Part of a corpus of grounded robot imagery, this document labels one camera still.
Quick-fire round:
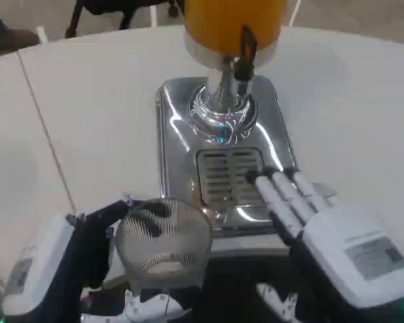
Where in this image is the person's foot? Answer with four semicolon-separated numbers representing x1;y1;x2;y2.
0;0;42;52

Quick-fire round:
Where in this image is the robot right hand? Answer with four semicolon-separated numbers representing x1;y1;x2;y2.
245;167;404;323

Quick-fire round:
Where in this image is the clear ribbed glass cup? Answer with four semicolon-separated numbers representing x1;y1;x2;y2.
115;198;214;281

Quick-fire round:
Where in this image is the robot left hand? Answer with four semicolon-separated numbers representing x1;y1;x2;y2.
1;192;190;323

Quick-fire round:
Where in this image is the steel drip tray grid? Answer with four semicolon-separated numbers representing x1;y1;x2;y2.
196;147;267;207

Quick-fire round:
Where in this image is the orange juice dispenser steel base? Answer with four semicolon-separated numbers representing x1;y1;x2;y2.
156;0;302;257

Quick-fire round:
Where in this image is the black chair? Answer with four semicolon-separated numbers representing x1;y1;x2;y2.
64;0;183;39

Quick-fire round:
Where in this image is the black handled dispenser tap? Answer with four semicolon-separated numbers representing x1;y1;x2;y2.
221;24;259;89

